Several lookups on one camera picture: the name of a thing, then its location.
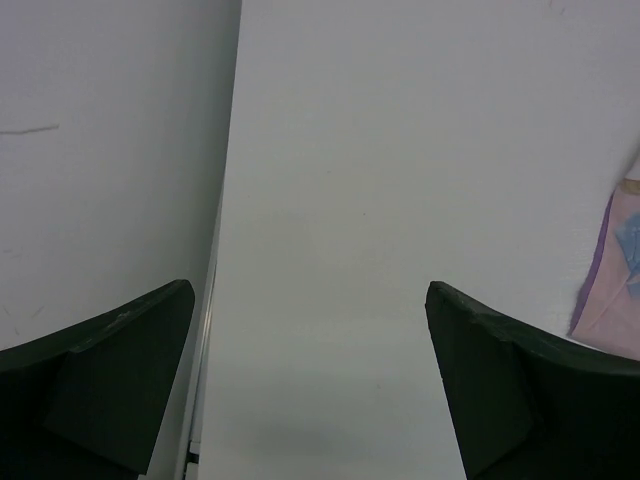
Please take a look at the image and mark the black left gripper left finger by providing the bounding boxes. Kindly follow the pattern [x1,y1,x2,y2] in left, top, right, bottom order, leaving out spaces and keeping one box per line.
[1,280,195,479]

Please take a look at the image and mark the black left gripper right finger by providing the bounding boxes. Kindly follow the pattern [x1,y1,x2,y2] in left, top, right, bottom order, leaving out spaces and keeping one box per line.
[425,281,639,479]

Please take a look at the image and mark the pink printed pillowcase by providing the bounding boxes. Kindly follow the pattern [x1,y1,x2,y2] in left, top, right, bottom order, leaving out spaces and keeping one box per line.
[568,178,639,360]

